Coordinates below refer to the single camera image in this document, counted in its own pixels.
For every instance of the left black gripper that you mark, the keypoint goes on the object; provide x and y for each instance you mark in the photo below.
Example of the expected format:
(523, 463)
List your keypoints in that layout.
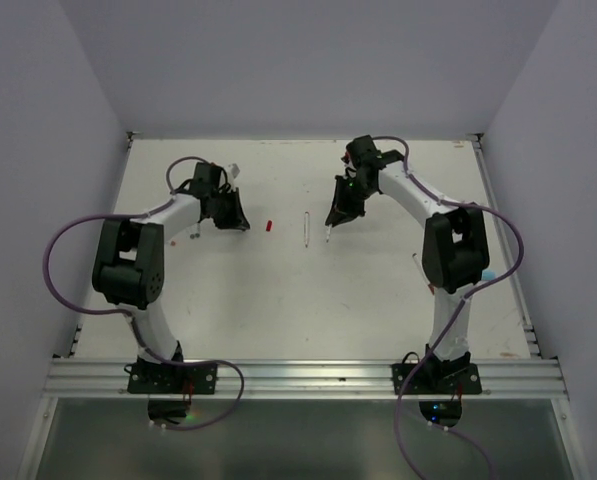
(237, 219)

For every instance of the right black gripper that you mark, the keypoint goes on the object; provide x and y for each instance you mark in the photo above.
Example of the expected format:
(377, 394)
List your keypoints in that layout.
(343, 209)

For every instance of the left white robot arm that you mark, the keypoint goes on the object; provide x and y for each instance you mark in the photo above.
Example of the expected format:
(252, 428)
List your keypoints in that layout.
(129, 266)

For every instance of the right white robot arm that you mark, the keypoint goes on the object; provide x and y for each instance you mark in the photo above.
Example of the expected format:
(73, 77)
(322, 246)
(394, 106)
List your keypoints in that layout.
(455, 250)

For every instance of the pastel highlighter pen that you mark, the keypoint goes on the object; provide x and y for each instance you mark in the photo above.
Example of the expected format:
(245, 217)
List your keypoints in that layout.
(488, 275)

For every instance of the aluminium front rail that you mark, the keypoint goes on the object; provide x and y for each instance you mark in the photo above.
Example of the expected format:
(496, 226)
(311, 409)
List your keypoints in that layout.
(520, 379)

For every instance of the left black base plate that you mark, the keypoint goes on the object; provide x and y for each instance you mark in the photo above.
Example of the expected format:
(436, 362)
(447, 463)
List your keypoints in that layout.
(151, 378)

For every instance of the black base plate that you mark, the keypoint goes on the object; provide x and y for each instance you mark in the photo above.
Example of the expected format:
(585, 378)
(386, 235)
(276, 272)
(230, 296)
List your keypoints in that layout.
(438, 377)
(151, 378)

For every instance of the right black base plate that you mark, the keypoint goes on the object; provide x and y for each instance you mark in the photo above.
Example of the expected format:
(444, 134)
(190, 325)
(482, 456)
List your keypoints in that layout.
(438, 377)

